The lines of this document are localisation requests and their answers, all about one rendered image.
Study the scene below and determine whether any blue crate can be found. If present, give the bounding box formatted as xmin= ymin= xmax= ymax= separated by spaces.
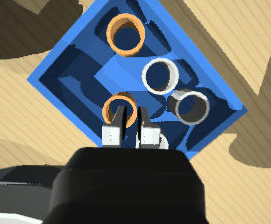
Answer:
xmin=26 ymin=0 xmax=248 ymax=159

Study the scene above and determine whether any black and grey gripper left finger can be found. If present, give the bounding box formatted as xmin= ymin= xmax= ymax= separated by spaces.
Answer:
xmin=102 ymin=106 xmax=127 ymax=148

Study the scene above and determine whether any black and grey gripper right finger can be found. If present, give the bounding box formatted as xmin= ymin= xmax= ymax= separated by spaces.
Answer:
xmin=138 ymin=107 xmax=161 ymax=149

